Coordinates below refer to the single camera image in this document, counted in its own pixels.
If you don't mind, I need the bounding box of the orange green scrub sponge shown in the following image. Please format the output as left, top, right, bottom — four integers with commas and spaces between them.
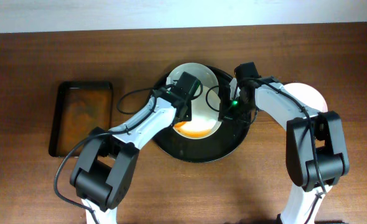
174, 121, 187, 128

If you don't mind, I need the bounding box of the white plate with ketchup smear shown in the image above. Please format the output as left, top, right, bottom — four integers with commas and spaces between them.
173, 86, 221, 139

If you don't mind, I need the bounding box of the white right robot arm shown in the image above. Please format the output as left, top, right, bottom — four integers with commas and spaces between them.
220, 77, 350, 224

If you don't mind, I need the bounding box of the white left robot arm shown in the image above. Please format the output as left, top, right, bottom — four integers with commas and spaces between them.
70, 85, 196, 223

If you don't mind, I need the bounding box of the round black serving tray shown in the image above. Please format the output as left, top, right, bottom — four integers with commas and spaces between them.
153, 66, 251, 163

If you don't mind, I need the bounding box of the black rectangular water tray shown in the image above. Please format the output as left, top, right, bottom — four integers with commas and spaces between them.
49, 81, 113, 157

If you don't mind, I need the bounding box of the white plate with small stains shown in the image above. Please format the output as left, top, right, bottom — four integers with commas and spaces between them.
165, 63, 218, 87

